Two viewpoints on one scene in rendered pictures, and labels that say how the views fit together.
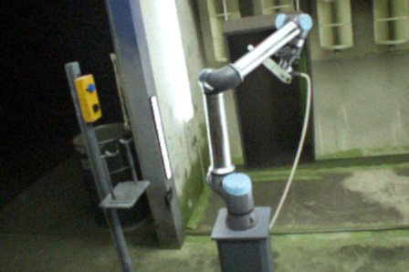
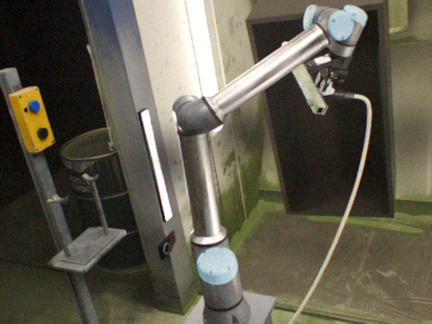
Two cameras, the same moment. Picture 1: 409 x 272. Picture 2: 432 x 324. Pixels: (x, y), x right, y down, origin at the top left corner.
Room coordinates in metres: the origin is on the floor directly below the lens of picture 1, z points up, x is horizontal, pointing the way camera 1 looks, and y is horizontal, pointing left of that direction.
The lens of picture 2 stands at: (0.29, -0.58, 1.98)
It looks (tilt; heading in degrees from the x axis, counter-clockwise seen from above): 23 degrees down; 15
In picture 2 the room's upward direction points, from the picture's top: 10 degrees counter-clockwise
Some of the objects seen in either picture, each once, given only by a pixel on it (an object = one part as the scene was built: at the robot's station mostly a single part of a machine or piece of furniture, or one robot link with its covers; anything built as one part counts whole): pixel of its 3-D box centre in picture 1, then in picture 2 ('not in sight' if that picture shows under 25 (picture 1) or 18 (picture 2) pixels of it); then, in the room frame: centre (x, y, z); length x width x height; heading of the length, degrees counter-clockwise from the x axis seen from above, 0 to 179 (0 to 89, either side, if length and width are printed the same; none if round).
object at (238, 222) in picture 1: (241, 214); (224, 305); (1.80, -0.12, 0.69); 0.19 x 0.19 x 0.10
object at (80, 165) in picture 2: (113, 176); (117, 198); (3.23, 0.94, 0.44); 0.59 x 0.58 x 0.89; 55
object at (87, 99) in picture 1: (88, 99); (32, 119); (2.12, 0.65, 1.42); 0.12 x 0.06 x 0.26; 165
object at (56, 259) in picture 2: (125, 193); (88, 248); (2.10, 0.57, 0.78); 0.31 x 0.23 x 0.01; 165
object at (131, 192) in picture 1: (121, 170); (81, 217); (2.10, 0.55, 0.95); 0.26 x 0.15 x 0.32; 165
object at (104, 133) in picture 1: (102, 135); (102, 143); (3.24, 0.94, 0.86); 0.54 x 0.54 x 0.01
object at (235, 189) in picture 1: (237, 192); (218, 275); (1.81, -0.12, 0.83); 0.17 x 0.15 x 0.18; 22
